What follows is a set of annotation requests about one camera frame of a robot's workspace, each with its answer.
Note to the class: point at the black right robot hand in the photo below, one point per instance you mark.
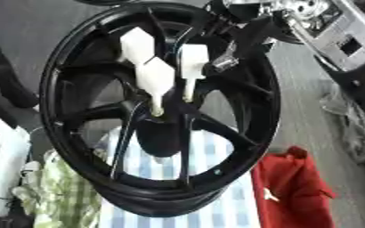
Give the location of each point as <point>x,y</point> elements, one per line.
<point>242,32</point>

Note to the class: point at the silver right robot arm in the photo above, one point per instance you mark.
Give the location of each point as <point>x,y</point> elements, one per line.
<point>336,32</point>

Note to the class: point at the black spoked wheel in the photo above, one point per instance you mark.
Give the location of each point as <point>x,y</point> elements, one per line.
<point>89,112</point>

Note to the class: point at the grey bag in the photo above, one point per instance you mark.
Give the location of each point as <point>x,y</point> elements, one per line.
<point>354,130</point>

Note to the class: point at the red cloth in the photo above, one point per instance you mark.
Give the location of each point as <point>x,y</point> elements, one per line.
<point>292,190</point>

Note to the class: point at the black bag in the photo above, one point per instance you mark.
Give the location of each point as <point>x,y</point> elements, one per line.
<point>6,86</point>

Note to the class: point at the green checked cloth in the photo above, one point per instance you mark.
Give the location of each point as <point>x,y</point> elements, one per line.
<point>61,193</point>

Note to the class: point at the white bag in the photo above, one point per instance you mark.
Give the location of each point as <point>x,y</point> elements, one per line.
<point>6,166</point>

